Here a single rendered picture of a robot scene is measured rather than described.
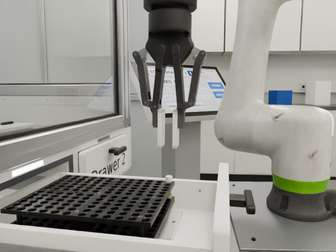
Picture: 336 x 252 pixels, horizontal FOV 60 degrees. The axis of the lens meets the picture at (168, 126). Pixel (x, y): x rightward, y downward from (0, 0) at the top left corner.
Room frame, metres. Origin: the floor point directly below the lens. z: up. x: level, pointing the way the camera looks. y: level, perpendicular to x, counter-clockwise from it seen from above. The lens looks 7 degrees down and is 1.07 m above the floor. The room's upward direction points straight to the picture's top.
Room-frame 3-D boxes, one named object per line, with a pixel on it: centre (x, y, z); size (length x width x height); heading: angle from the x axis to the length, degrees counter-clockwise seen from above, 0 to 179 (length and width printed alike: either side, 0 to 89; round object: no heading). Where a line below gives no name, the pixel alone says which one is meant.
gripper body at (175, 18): (0.52, 0.00, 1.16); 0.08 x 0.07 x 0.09; 79
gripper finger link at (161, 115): (0.53, 0.01, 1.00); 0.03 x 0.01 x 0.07; 169
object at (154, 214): (0.44, 0.01, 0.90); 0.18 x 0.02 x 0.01; 169
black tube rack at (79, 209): (0.46, 0.11, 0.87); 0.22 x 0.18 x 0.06; 79
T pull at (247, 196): (0.42, -0.11, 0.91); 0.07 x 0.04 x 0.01; 169
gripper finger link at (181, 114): (0.52, -0.03, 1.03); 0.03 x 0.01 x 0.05; 79
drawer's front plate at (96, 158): (0.80, 0.17, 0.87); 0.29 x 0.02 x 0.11; 169
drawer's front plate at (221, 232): (0.42, -0.08, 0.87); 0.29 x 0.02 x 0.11; 169
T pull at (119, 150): (0.79, 0.14, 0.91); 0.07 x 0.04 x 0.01; 169
